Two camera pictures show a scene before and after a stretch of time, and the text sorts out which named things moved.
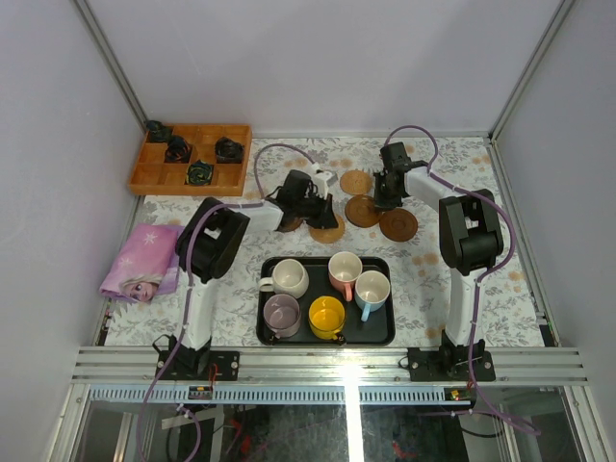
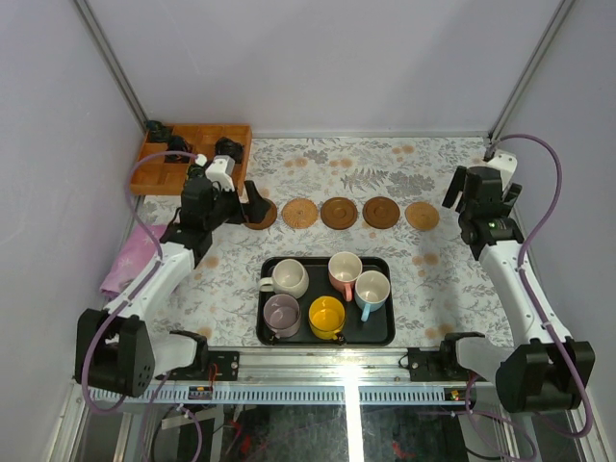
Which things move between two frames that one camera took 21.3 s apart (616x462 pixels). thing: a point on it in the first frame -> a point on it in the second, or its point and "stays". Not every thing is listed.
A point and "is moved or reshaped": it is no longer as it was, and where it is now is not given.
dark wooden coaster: x=397 y=224 -> x=381 y=213
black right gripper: x=380 y=201 -> x=455 y=188
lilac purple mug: x=282 y=315 stays
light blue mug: x=372 y=291 stays
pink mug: x=344 y=269 stays
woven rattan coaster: x=355 y=182 -> x=422 y=216
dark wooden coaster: x=292 y=225 is moved or reshaped
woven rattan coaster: x=328 y=235 is moved or reshaped
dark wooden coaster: x=361 y=211 is moved or reshaped
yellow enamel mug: x=326 y=317 stays
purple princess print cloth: x=147 y=267 stays
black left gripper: x=325 y=212 -> x=236 y=207
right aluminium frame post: x=544 y=43 stays
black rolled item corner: x=156 y=127 stays
